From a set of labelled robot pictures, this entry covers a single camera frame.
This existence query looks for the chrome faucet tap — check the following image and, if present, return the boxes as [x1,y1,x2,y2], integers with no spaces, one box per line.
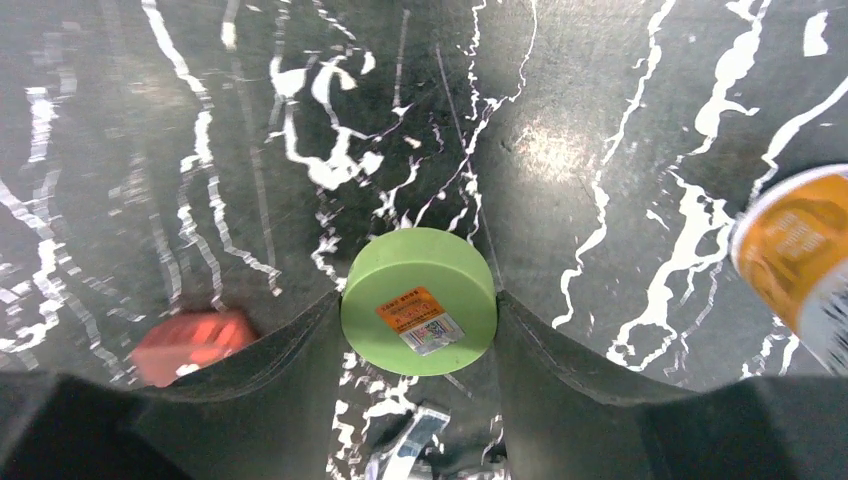
[364,403,512,480]

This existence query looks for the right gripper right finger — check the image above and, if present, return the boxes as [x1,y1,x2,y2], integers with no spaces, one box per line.
[494,291,847,479]

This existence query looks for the red pill organizer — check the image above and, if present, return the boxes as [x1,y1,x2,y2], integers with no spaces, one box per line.
[130,310,260,388]

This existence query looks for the orange white pill bottle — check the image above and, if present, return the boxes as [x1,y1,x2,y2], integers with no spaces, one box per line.
[730,164,847,376]

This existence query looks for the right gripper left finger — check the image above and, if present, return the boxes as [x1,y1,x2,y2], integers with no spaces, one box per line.
[1,292,344,479]

